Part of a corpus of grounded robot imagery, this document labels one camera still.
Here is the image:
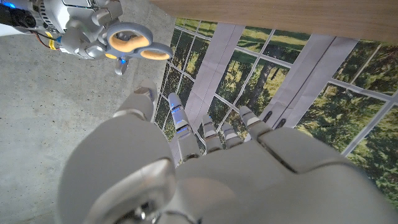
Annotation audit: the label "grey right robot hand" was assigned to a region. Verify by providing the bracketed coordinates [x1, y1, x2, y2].
[37, 0, 130, 75]

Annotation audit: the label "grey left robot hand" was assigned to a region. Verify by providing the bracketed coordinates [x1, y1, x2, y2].
[57, 79, 398, 224]

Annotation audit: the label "grey scissors with orange handles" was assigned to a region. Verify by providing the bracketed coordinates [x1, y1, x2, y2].
[105, 22, 174, 62]

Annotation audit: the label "printed window backdrop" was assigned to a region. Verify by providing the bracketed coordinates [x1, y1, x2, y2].
[154, 17, 398, 209]

